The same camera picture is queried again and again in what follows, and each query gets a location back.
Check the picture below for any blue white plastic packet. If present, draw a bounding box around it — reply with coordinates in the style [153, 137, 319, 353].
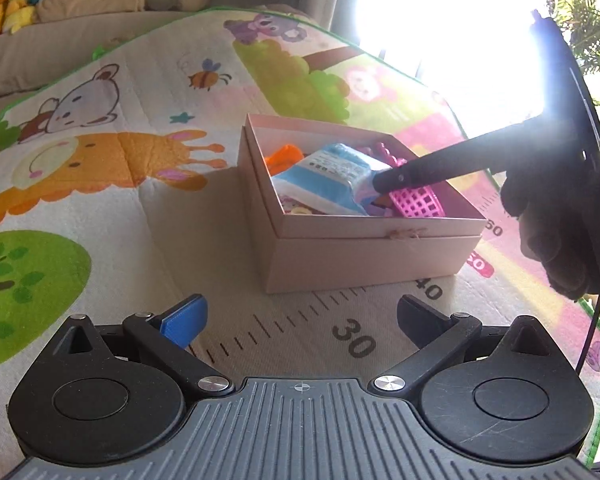
[271, 142, 393, 217]

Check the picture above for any yellow duck plush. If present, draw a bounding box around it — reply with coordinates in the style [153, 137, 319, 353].
[0, 0, 37, 35]

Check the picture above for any beige covered sofa bed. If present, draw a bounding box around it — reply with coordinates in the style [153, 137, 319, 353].
[0, 0, 331, 106]

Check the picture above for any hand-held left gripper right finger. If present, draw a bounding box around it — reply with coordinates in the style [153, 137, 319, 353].
[369, 293, 554, 396]

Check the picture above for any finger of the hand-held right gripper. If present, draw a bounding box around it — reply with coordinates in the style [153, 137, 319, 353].
[372, 116, 546, 195]

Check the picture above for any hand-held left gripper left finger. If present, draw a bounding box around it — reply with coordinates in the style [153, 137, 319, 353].
[55, 294, 232, 399]

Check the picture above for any person's right hand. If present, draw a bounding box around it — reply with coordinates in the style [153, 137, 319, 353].
[500, 157, 600, 302]

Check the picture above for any pale pink cardboard box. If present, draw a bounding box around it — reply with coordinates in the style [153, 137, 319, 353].
[237, 113, 487, 295]

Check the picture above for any orange plastic toy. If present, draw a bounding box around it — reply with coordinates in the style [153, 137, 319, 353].
[264, 144, 306, 176]

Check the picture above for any pink plastic mesh basket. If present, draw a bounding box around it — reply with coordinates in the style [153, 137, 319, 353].
[387, 185, 438, 219]

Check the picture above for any small pink toy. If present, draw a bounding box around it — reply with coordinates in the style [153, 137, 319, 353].
[365, 142, 408, 167]

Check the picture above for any cartoon animal printed play mat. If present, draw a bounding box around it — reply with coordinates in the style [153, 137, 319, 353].
[0, 6, 600, 466]

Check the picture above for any green potted palm plant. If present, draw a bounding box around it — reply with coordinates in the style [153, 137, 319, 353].
[545, 0, 600, 126]

